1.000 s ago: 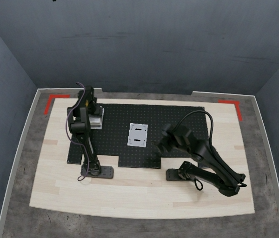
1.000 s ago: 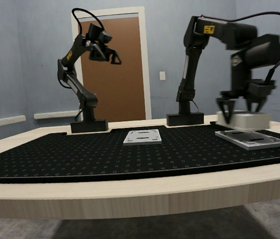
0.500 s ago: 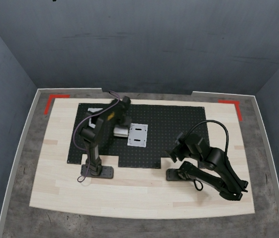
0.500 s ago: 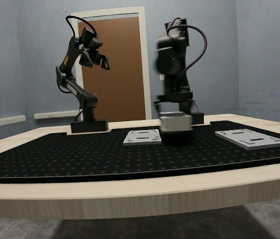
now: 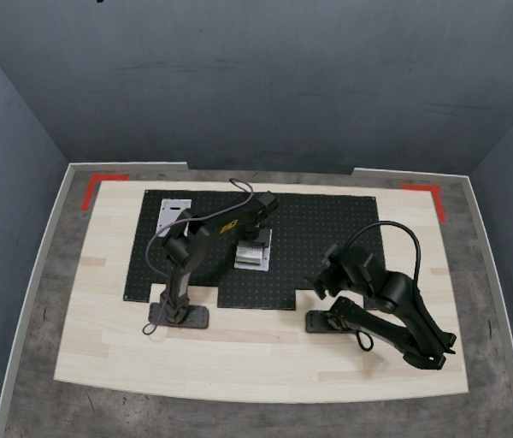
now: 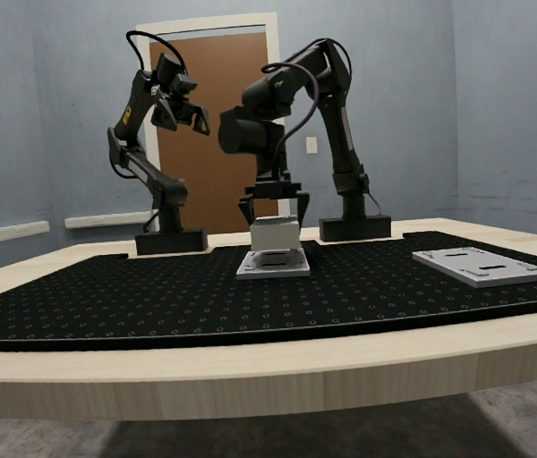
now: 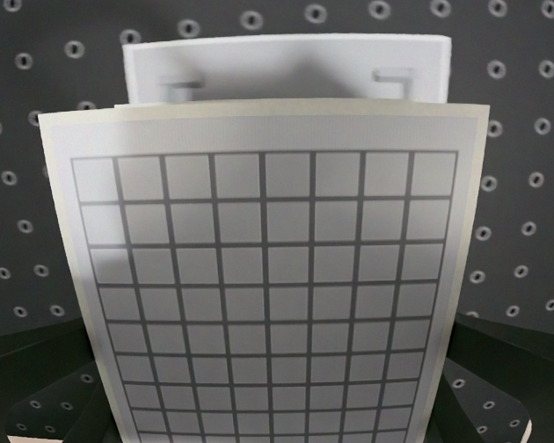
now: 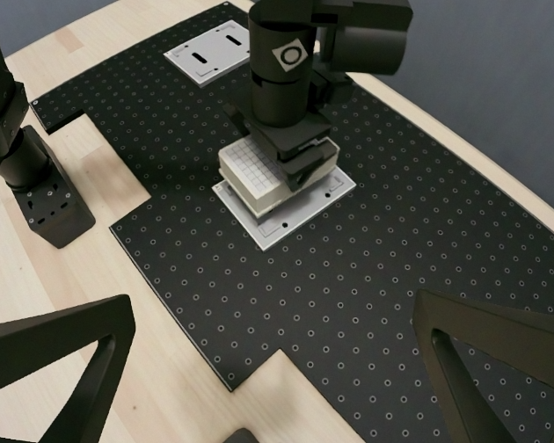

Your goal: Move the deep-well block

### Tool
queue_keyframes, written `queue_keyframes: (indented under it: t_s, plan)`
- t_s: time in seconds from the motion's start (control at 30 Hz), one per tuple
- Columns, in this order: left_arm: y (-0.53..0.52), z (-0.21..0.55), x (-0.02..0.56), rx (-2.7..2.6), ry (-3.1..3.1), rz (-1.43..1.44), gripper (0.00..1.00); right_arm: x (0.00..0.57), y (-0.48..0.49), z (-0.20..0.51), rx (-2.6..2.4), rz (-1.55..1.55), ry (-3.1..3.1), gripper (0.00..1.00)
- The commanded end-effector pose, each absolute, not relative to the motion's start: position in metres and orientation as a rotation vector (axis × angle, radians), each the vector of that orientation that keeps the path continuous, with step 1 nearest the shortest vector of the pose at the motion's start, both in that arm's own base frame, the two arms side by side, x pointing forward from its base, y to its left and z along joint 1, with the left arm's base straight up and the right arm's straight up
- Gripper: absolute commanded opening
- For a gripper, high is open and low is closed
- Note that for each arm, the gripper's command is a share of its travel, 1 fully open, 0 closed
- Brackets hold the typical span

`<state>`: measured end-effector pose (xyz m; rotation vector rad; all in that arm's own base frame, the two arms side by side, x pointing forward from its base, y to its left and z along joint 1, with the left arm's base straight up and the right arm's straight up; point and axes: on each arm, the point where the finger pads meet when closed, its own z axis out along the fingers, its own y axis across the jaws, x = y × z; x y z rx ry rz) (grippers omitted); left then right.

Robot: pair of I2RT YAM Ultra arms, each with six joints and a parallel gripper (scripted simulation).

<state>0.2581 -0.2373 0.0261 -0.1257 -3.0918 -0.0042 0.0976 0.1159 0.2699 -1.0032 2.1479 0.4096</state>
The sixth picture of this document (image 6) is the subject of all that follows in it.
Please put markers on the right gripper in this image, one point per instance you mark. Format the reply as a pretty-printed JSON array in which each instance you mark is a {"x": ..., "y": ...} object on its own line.
[{"x": 180, "y": 106}]

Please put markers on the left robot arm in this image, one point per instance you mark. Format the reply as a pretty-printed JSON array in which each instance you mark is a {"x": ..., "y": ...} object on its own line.
[{"x": 247, "y": 130}]

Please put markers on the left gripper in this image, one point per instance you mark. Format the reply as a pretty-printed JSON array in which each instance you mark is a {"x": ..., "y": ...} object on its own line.
[{"x": 245, "y": 204}]

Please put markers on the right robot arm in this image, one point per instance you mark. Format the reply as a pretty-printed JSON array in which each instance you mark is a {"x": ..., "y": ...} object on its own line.
[{"x": 168, "y": 194}]

